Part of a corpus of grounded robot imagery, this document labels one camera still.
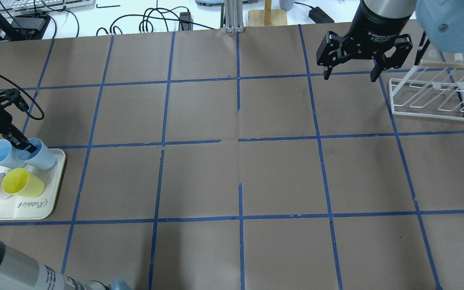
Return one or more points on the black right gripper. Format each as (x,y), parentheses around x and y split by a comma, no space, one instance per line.
(379,25)

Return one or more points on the light blue cup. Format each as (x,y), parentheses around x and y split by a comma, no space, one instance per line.
(8,156)
(42,158)

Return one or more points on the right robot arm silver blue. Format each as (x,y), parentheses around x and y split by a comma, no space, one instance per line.
(442,22)

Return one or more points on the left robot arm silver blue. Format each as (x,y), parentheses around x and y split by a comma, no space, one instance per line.
(17,270)

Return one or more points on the yellow cup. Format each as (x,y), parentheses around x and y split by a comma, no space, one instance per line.
(20,182)

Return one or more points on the blue cup on desk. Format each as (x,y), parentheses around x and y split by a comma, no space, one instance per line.
(286,5)

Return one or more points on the black power adapter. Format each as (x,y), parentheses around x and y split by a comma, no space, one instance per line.
(317,15)

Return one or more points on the cream plastic tray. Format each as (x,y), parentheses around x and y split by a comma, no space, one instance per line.
(26,208)

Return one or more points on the wooden mug tree stand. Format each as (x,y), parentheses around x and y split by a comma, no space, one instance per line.
(267,17)

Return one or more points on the white wire cup rack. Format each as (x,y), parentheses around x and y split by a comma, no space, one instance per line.
(434,89)

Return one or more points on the aluminium frame post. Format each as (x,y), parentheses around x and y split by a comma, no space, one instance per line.
(233,16)

